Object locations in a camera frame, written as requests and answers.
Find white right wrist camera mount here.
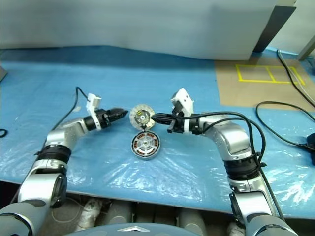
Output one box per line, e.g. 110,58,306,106
170,88,195,134

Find grey rounded cylinder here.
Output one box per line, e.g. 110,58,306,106
177,209,208,233
105,202,135,225

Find white foam board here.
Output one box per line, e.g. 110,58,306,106
0,0,277,61

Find silver motor cap circuit board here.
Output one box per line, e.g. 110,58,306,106
129,103,156,130

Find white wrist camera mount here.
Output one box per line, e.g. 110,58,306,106
85,92,103,131
170,88,195,134

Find blue-grey robot torso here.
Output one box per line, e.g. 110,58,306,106
82,222,214,236

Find grey flat object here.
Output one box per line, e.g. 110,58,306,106
0,62,8,83

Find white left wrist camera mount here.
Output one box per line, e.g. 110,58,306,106
85,92,103,131

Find silver motor housing copper coils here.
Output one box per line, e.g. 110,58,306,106
130,131,162,161

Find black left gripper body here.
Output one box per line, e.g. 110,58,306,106
97,109,113,129

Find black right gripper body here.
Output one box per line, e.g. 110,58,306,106
167,114,185,134

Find thin white cable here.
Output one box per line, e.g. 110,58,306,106
279,50,315,104

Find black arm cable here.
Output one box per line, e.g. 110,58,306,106
176,112,286,223
50,86,90,131

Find long black power cable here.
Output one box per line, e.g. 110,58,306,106
277,49,315,109

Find brown cardboard sheet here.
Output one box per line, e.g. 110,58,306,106
214,57,315,112

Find black power adapter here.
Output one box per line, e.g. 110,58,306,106
306,133,315,151

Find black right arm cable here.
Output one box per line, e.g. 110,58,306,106
176,112,286,223

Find looped black adapter cable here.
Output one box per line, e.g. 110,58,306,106
255,101,315,148

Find grey metal frame leg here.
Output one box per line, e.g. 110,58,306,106
298,36,315,61

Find white wrapped bundle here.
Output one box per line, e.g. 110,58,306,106
80,198,105,228

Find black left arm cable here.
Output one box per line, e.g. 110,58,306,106
50,86,90,131

